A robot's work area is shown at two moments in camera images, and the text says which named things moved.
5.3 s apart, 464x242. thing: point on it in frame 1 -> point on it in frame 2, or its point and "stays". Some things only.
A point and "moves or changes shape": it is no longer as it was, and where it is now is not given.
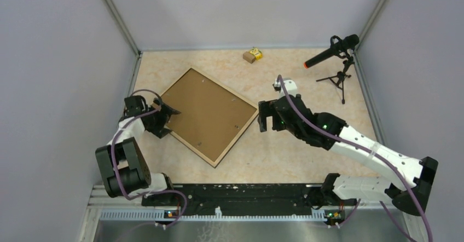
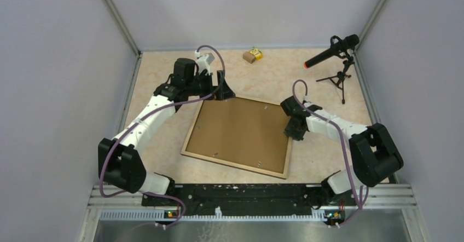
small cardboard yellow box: [254, 55] stays
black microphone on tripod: [342, 47] stays
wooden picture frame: [212, 119] moves or changes shape
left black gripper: [163, 116] -> [224, 92]
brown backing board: [210, 116] moves or changes shape
